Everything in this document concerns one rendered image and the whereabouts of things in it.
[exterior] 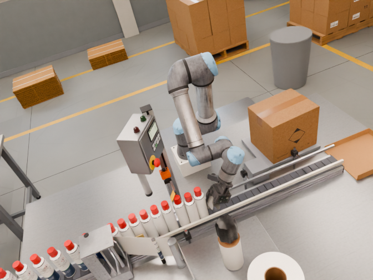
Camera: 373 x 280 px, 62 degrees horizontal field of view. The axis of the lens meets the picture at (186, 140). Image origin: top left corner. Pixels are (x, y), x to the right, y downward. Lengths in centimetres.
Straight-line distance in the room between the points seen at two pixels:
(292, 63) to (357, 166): 212
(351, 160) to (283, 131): 42
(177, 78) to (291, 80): 264
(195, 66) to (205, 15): 324
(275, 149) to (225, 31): 327
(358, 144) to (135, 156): 131
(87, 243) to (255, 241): 73
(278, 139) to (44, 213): 143
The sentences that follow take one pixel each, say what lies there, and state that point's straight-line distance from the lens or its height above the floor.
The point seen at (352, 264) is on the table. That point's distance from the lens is 156.
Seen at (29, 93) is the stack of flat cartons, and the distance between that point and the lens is 532.
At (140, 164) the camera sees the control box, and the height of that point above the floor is 135.
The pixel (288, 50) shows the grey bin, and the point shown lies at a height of 54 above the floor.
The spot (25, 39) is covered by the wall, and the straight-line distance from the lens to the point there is 671.
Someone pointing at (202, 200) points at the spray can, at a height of 103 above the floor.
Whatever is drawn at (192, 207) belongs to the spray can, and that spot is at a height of 102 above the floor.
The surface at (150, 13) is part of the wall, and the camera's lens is 676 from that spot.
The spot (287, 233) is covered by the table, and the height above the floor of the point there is 83.
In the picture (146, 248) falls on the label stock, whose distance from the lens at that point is 148.
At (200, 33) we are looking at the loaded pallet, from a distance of 469.
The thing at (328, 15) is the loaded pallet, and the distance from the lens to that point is 488.
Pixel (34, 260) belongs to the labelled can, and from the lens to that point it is 157.
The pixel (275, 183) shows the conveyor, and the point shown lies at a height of 88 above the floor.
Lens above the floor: 218
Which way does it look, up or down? 39 degrees down
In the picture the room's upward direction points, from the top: 15 degrees counter-clockwise
